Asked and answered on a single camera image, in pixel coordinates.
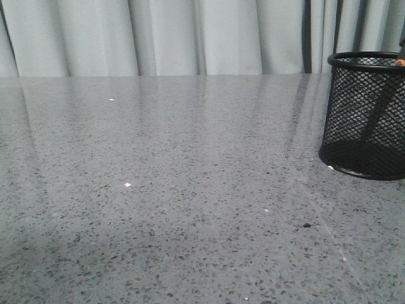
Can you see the grey orange scissors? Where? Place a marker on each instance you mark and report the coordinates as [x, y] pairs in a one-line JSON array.
[[389, 89]]

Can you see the black mesh bucket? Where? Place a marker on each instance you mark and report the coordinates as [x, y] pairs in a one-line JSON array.
[[357, 81]]

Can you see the grey curtain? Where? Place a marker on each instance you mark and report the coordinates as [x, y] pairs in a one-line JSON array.
[[126, 38]]

